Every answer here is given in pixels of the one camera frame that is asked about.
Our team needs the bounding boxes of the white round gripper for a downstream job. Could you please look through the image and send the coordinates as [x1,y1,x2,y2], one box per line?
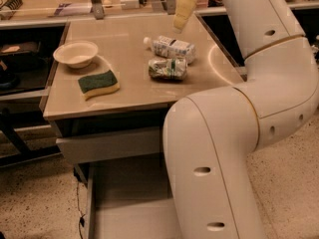
[172,0,196,33]

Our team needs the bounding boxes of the blue label plastic bottle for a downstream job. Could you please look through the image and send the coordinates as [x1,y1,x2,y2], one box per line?
[144,36,196,64]

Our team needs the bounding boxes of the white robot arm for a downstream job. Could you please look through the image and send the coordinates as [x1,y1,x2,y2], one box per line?
[163,0,318,239]

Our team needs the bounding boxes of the grey drawer cabinet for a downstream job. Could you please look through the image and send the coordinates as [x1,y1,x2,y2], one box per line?
[44,14,241,164]

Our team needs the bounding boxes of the grey middle drawer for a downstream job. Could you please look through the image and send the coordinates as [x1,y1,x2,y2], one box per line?
[57,126,162,164]

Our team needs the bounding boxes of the grey open bottom drawer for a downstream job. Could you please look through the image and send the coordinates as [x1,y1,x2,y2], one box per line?
[84,153,182,239]

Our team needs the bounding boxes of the crushed green label can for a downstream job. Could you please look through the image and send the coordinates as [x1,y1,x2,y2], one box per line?
[149,58,187,81]

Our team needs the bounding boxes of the white bowl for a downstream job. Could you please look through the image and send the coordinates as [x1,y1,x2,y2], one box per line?
[53,41,99,69]

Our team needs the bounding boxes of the purple white paper packet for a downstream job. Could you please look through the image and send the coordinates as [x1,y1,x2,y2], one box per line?
[54,3,92,17]

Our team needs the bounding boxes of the green yellow sponge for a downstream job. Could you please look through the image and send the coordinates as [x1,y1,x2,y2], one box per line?
[78,70,120,100]

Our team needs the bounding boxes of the black coiled wire rack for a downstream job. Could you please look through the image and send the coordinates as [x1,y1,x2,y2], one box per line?
[0,0,23,20]

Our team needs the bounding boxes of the black cable on floor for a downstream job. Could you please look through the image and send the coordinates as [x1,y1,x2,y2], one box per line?
[72,167,86,239]

